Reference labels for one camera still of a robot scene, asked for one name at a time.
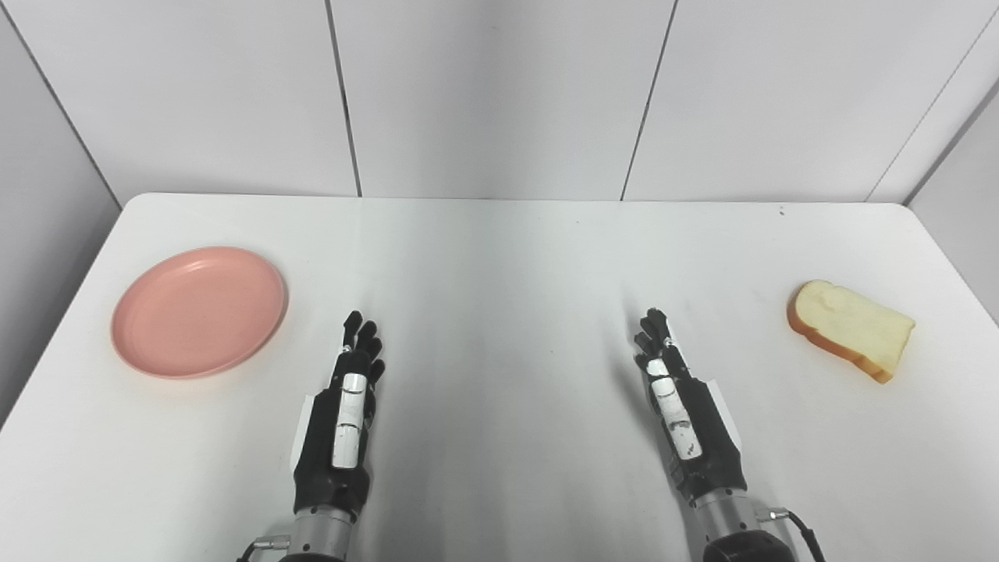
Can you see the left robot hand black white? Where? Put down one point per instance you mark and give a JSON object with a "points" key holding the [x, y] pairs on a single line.
{"points": [[335, 460]]}

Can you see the slice of white bread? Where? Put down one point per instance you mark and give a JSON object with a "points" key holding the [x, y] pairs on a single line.
{"points": [[851, 329]]}

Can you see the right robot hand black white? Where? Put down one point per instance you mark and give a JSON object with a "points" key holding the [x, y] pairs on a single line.
{"points": [[695, 437]]}

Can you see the pink round plate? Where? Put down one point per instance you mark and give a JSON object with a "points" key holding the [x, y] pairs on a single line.
{"points": [[200, 312]]}

